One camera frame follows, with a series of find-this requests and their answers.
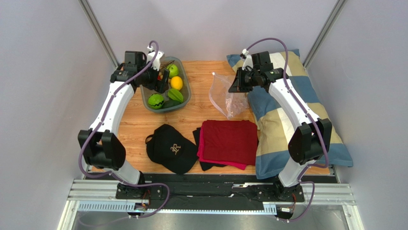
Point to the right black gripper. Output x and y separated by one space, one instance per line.
235 81

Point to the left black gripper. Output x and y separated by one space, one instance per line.
162 86

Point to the green watermelon toy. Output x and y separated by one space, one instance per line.
156 101

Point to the clear zip top bag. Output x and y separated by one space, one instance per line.
228 104

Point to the brown longan bunch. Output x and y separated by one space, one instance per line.
165 66

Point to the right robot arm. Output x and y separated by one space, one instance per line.
311 139

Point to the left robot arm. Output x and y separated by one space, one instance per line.
100 146

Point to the grey plastic food tray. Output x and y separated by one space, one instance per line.
186 91

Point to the green star fruit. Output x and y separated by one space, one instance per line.
175 95

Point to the yellow lemon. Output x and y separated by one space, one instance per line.
176 82

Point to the dark green avocado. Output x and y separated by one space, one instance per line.
170 104

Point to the green apple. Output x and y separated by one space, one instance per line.
173 70

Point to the dark red folded cloth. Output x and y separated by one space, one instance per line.
229 142

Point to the plaid pillow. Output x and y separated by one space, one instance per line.
274 125

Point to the black baseball cap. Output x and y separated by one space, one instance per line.
168 147

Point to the pink folded cloth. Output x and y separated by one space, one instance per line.
223 164

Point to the black folded cloth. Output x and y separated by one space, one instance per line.
204 165

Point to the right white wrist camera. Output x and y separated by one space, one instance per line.
247 59

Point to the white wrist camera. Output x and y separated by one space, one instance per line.
154 58
247 59

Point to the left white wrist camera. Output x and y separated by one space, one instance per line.
154 58

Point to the right aluminium frame post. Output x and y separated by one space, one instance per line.
330 21

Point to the aluminium frame post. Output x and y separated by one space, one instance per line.
330 21
87 8

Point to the left aluminium frame post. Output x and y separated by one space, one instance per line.
87 8

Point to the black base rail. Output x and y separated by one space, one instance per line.
207 192

